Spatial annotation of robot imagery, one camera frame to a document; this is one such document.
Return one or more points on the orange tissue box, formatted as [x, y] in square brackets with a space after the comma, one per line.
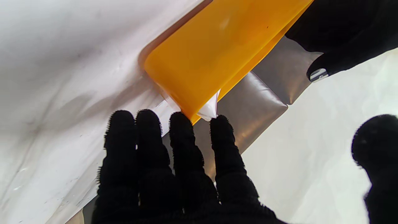
[217, 53]

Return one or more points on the brown leather sofa back cushion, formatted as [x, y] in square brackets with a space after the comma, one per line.
[286, 71]
[248, 115]

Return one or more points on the brown leather sofa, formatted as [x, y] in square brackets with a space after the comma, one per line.
[264, 102]

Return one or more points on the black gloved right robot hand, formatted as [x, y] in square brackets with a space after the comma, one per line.
[174, 186]

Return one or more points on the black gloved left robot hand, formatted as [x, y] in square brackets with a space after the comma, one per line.
[345, 34]

